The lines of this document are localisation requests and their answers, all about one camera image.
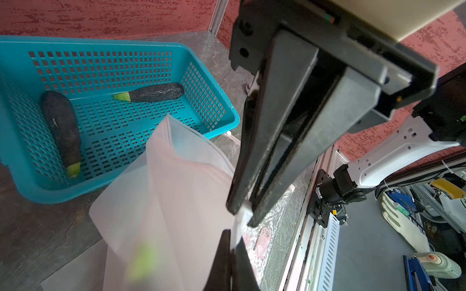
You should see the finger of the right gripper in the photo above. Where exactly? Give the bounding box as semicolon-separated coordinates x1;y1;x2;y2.
248;68;381;227
226;30;319;215

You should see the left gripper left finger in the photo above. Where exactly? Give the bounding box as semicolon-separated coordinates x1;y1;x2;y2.
203;229;231;291

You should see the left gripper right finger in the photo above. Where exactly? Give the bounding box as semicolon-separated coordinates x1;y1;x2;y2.
231;239;260;291

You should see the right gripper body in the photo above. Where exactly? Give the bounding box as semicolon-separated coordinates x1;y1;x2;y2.
229;1;438;135

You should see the clear zip-top bag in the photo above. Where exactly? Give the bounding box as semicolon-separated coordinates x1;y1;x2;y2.
41;240;108;291
89;116;252;291

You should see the eggplant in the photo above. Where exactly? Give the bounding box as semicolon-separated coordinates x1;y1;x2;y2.
114;82;184;103
125;241;159;284
40;91;82;178

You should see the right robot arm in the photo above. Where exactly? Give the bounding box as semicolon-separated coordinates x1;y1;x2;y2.
226;1;466;227

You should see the pink dotted zip-top bag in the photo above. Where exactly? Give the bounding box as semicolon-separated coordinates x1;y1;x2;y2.
243;184;303;291

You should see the blue white handheld tool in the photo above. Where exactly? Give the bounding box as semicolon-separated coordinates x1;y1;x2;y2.
403;252;462;291

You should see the teal plastic basket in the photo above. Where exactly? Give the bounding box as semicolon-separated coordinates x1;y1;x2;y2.
1;36;240;204

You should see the aluminium front rail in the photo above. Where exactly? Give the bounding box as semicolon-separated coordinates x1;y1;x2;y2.
277;145;348;291

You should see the right corner aluminium post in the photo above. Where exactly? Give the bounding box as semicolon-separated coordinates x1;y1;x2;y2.
208;0;229;36

